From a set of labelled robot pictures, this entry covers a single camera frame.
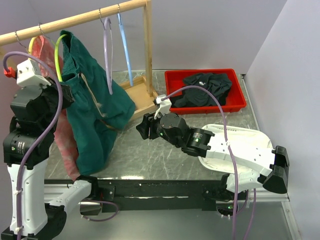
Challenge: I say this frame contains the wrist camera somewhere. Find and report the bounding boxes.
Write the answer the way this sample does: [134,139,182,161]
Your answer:
[4,59,52,88]
[153,94,172,119]

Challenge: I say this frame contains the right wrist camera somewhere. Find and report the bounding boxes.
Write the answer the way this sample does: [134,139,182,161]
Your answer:
[153,94,172,119]

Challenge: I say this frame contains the white mesh tray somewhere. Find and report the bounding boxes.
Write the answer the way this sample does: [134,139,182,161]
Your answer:
[198,124,273,174]

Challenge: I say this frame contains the wooden clothes rack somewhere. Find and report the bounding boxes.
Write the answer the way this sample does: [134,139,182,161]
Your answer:
[0,0,158,120]

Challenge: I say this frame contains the green plastic hanger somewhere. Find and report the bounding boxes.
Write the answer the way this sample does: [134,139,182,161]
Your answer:
[54,34,67,82]

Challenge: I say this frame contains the pink patterned garment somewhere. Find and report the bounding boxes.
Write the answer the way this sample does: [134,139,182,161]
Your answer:
[38,35,80,181]

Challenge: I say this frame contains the purple plastic hanger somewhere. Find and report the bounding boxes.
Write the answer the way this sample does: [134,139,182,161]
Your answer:
[103,17,114,95]

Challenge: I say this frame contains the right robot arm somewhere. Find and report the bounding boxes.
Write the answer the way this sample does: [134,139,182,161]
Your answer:
[136,113,290,200]

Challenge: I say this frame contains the red plastic bin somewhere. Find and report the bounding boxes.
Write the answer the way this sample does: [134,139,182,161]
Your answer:
[164,68,247,115]

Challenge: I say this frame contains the yellow plastic hanger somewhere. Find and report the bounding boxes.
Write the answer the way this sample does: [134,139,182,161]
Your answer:
[28,36,42,58]

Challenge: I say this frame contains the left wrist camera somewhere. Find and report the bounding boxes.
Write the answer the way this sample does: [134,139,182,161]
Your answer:
[4,59,52,88]

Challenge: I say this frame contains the blue plastic hanger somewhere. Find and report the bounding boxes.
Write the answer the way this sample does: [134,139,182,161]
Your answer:
[117,13,134,87]

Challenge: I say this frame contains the black garment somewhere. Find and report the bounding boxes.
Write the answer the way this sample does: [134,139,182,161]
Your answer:
[172,72,233,109]

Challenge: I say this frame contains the teal green shorts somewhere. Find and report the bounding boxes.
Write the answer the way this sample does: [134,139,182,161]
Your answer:
[60,30,136,176]

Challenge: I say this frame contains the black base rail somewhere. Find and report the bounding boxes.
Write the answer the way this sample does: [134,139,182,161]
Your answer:
[42,174,251,216]

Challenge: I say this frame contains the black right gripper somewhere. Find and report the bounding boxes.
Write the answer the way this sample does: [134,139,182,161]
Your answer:
[135,108,182,148]

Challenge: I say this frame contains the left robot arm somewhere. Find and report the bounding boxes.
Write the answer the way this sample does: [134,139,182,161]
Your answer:
[0,81,100,240]

